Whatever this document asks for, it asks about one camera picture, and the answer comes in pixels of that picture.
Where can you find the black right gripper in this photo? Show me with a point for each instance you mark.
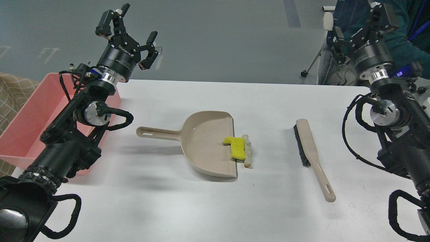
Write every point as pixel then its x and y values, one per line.
pixel 369 55

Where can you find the yellow sponge piece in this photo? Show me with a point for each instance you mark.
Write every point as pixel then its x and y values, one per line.
pixel 237 147

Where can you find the person in teal jacket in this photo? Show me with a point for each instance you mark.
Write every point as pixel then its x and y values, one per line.
pixel 409 43

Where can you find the beige checkered cloth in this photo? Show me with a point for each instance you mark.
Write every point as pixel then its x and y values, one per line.
pixel 14 92

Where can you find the pink plastic bin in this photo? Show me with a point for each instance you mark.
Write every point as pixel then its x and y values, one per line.
pixel 20 143

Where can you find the beige plastic dustpan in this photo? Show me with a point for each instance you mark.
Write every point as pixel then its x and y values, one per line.
pixel 201 138

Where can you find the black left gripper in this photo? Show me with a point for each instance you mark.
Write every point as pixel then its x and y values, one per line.
pixel 123 52

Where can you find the white foam stick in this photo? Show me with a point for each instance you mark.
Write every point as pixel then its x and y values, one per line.
pixel 247 149

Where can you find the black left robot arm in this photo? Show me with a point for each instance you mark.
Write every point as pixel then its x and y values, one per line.
pixel 29 204

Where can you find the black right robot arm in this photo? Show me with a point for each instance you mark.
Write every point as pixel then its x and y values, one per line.
pixel 402 125

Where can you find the beige hand brush black bristles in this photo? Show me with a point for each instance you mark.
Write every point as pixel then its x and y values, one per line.
pixel 309 157

